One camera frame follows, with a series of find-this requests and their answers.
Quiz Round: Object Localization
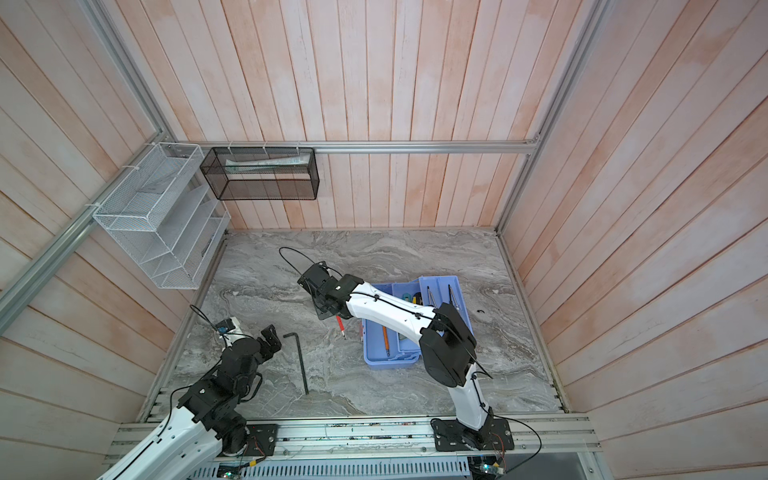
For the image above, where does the white wire mesh shelf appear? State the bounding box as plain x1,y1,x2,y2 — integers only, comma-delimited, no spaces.
94,143,230,290

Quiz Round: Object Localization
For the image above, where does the black wire mesh basket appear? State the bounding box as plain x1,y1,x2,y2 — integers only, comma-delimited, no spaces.
201,146,320,201

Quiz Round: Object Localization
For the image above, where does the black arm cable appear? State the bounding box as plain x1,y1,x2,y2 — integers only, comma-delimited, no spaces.
189,304,226,346
278,246,328,277

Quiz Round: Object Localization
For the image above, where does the red screwdriver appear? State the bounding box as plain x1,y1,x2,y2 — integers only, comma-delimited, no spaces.
335,315,347,340

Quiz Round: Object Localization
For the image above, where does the orange screwdriver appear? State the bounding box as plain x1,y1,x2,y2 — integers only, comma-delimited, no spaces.
382,326,391,357

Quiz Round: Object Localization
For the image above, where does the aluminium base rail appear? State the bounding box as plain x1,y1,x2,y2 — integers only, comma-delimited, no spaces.
102,414,611,479

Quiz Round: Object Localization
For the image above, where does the black handle screwdriver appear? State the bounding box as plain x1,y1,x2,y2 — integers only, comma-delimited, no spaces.
427,286,437,307

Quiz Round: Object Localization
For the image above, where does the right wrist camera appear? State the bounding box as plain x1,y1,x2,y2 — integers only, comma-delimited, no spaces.
297,261,338,297

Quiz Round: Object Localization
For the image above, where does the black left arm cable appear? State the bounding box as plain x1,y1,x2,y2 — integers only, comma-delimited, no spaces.
189,304,226,346

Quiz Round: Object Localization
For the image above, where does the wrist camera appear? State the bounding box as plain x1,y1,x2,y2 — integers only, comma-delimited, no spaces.
214,317,244,340
297,261,338,297

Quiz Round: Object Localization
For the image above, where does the black hex key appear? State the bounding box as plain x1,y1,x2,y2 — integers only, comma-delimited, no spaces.
283,332,309,395

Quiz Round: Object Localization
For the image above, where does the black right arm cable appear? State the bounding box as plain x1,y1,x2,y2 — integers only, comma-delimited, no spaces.
278,246,328,277

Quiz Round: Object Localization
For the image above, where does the aluminium frame rail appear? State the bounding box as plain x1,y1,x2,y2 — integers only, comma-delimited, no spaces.
1,1,614,332

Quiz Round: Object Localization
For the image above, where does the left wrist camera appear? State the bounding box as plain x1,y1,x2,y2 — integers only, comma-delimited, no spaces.
214,317,244,340

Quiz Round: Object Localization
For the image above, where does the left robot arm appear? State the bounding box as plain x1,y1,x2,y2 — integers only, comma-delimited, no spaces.
101,325,282,479

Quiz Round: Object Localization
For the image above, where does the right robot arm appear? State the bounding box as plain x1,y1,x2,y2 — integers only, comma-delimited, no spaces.
298,265,490,433

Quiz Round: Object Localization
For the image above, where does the blue tool box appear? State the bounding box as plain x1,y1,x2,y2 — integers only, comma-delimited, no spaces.
361,275,472,369

